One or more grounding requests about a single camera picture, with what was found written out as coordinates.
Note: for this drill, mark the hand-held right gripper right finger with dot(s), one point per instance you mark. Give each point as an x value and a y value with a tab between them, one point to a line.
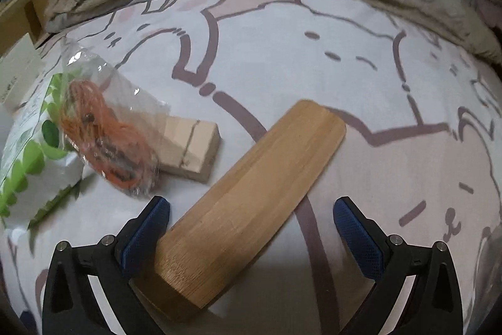
357	237

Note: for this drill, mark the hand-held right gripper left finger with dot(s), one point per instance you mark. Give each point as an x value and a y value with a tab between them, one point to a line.
145	237

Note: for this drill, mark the wooden block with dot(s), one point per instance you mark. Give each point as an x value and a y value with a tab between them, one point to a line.
192	150

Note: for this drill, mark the green tissue pack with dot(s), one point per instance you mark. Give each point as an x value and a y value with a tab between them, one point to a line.
35	162

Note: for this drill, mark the printed blanket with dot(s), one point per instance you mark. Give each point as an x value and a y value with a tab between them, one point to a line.
353	103

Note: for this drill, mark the white storage box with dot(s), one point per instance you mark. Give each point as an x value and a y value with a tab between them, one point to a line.
15	64

